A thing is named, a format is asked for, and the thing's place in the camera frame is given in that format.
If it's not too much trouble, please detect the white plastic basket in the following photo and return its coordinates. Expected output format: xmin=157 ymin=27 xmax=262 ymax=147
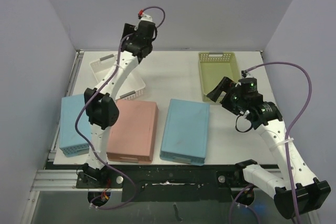
xmin=89 ymin=54 xmax=145 ymax=100

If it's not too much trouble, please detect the pink plastic basket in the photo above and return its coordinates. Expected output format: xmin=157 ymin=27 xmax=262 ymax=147
xmin=107 ymin=100 xmax=159 ymax=164

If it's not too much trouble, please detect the light blue plastic basket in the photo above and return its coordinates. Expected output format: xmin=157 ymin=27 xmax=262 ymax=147
xmin=59 ymin=94 xmax=89 ymax=157

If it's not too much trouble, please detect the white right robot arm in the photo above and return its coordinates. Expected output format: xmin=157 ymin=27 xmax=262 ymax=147
xmin=207 ymin=77 xmax=331 ymax=219

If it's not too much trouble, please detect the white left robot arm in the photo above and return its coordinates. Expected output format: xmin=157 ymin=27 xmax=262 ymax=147
xmin=75 ymin=20 xmax=158 ymax=188

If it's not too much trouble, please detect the yellow-green plastic basket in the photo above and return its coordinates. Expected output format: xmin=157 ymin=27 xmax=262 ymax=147
xmin=198 ymin=52 xmax=240 ymax=104

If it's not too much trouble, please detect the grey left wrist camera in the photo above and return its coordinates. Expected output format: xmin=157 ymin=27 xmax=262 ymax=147
xmin=138 ymin=13 xmax=153 ymax=23

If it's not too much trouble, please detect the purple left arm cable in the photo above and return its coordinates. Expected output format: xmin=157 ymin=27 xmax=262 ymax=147
xmin=75 ymin=6 xmax=166 ymax=210

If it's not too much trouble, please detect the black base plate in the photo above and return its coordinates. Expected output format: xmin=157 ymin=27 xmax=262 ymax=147
xmin=76 ymin=165 xmax=248 ymax=202

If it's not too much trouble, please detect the aluminium table frame rail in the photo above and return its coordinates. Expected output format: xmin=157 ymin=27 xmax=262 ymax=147
xmin=31 ymin=169 xmax=77 ymax=191

